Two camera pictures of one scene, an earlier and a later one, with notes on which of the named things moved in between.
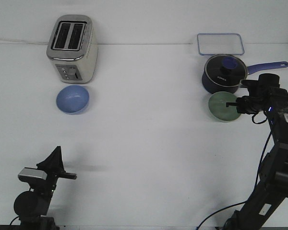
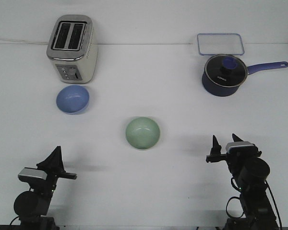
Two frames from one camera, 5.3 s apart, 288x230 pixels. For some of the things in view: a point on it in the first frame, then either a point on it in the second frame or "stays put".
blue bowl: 72,99 stays put
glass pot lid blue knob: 226,69 stays put
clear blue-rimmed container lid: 220,44 stays put
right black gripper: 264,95 to 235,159
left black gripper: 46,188 stays put
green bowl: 217,106 to 142,132
